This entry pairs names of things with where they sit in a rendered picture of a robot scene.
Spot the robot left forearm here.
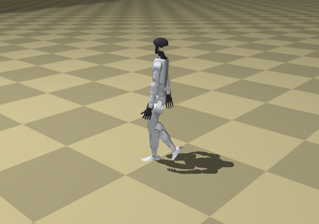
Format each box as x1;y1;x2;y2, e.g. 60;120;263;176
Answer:
148;84;158;109

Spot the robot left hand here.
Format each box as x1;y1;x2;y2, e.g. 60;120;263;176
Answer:
141;103;154;120

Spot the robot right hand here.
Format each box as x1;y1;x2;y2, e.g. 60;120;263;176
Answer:
165;91;173;108

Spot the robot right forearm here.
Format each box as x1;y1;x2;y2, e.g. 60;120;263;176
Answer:
165;76;170;95

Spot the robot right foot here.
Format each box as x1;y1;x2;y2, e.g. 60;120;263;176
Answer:
172;146;182;160

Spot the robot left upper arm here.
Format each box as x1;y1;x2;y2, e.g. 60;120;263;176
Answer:
150;61;162;88

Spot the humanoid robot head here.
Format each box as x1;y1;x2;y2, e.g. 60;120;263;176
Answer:
153;38;168;60

